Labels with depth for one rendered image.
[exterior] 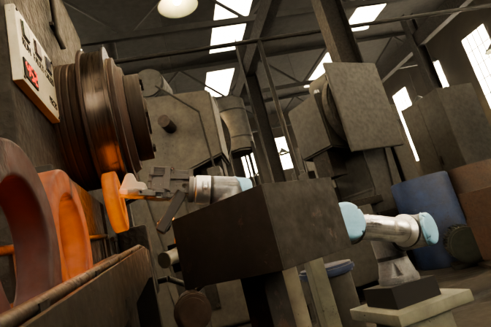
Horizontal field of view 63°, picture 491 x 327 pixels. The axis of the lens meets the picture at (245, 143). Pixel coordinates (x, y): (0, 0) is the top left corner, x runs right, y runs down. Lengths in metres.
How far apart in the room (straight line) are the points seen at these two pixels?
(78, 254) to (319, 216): 0.40
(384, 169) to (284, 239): 4.52
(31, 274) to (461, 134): 5.64
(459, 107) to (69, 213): 5.67
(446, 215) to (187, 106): 2.74
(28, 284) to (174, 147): 3.69
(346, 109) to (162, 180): 3.74
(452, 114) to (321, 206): 5.20
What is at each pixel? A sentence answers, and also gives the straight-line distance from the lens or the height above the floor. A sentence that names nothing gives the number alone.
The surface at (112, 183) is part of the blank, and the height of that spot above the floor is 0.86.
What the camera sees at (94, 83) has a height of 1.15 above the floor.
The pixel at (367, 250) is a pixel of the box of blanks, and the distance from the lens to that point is 3.75.
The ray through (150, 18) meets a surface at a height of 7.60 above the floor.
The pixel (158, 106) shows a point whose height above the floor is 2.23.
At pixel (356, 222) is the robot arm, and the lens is 1.28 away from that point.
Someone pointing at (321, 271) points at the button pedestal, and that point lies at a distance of 2.00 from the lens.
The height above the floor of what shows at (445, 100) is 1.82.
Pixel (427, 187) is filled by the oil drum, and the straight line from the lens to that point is 4.35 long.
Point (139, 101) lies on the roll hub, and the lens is 1.23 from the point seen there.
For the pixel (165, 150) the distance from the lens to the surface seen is 4.10.
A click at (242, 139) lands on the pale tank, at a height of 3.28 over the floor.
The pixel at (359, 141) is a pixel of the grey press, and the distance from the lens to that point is 4.59.
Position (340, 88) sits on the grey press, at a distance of 4.73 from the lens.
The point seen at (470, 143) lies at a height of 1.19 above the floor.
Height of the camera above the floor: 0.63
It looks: 14 degrees up
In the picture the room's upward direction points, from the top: 15 degrees counter-clockwise
